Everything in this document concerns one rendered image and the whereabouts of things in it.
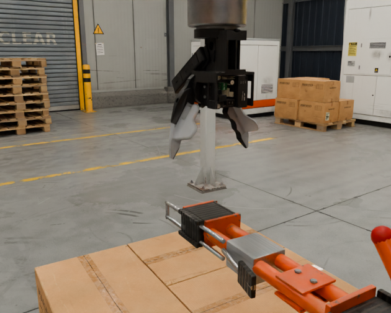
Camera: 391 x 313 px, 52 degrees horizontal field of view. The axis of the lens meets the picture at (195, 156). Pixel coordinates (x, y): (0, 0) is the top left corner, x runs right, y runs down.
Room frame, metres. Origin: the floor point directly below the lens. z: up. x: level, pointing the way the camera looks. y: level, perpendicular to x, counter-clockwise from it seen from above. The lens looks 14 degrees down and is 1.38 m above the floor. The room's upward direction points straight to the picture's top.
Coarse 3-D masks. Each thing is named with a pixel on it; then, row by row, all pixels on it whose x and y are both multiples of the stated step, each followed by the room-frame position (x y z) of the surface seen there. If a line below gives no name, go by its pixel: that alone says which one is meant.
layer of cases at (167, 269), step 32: (96, 256) 1.54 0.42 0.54; (128, 256) 1.54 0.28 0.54; (160, 256) 1.54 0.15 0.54; (192, 256) 1.54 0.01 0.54; (288, 256) 1.54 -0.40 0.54; (64, 288) 1.31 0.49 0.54; (96, 288) 1.31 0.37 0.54; (128, 288) 1.31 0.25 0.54; (160, 288) 1.31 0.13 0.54; (192, 288) 1.31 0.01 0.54; (224, 288) 1.31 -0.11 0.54; (256, 288) 1.31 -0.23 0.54; (352, 288) 1.31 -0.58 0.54
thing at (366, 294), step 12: (372, 288) 0.43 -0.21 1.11; (336, 300) 0.40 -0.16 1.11; (348, 300) 0.40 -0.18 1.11; (360, 300) 0.41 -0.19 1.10; (372, 300) 0.42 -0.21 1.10; (384, 300) 0.42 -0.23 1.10; (336, 312) 0.39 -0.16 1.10; (348, 312) 0.39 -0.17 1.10; (360, 312) 0.39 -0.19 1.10; (372, 312) 0.40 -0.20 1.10; (384, 312) 0.40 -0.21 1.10
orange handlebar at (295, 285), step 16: (256, 272) 0.51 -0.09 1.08; (272, 272) 0.49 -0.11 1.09; (288, 272) 0.49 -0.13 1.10; (304, 272) 0.49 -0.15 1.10; (320, 272) 0.49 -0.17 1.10; (288, 288) 0.46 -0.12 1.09; (304, 288) 0.45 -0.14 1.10; (320, 288) 0.46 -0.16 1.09; (336, 288) 0.45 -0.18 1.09; (304, 304) 0.43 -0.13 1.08; (320, 304) 0.42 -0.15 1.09
